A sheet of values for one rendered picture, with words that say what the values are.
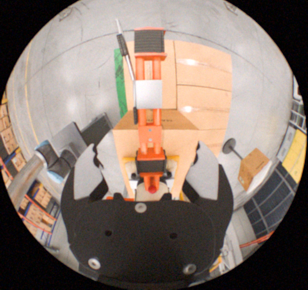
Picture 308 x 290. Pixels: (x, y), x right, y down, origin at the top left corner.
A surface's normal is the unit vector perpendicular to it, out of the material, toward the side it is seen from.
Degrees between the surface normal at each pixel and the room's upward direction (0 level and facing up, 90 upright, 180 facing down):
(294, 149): 90
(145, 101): 1
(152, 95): 1
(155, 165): 1
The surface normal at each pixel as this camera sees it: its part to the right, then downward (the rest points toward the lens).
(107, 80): 0.03, 0.46
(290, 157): -1.00, 0.00
